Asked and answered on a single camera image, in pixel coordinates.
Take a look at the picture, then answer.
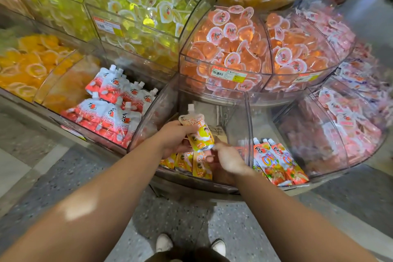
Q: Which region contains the pile of green jelly cups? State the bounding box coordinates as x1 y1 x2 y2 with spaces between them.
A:
104 0 219 69

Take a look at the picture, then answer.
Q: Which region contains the pile of red jelly pouches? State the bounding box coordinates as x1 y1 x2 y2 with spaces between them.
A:
60 64 159 149

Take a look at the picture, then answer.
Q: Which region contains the person's right white shoe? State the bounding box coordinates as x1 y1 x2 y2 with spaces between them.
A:
211 239 227 257

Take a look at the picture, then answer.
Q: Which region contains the pile of peach jelly cups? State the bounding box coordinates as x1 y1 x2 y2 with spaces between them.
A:
265 12 338 92
181 5 272 92

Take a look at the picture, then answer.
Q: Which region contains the orange jelly drink pouch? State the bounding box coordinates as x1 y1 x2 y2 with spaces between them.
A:
262 139 300 185
268 138 309 184
253 137 287 186

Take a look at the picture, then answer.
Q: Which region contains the pile of orange jelly cups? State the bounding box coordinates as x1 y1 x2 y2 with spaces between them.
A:
0 34 83 103

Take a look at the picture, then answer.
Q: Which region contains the red and yellow price label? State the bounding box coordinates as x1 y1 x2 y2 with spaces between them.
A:
292 72 322 84
93 16 124 37
210 65 248 83

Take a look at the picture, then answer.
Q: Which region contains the yellow jelly drink pouch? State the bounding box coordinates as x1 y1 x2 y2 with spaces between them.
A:
160 153 178 169
192 151 213 180
174 152 194 174
179 104 215 152

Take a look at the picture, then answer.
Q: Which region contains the person's left forearm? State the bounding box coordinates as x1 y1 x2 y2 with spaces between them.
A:
0 128 168 262

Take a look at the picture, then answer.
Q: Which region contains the person's left white shoe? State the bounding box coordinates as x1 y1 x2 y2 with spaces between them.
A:
156 234 174 253

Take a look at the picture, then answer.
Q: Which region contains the person's left hand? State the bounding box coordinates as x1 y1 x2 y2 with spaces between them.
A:
157 121 200 159

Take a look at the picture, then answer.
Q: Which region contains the person's right hand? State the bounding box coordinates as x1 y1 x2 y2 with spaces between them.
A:
206 141 256 184

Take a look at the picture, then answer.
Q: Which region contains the clear plastic display bin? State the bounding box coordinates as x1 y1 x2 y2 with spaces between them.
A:
179 4 341 106
246 88 351 192
33 51 180 155
127 76 254 194

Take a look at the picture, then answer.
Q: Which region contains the pile of pale orange jellies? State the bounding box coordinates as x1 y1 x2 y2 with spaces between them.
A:
41 55 103 113

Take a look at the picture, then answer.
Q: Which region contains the person's right forearm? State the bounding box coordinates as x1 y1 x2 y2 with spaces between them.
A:
233 168 376 262

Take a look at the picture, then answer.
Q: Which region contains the pile of pink snack packets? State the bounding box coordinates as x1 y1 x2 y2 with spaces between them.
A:
316 86 386 165
293 2 357 60
333 42 393 112

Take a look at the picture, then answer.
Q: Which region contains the person's white shoe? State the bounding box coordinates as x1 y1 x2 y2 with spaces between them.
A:
211 239 227 257
156 234 174 253

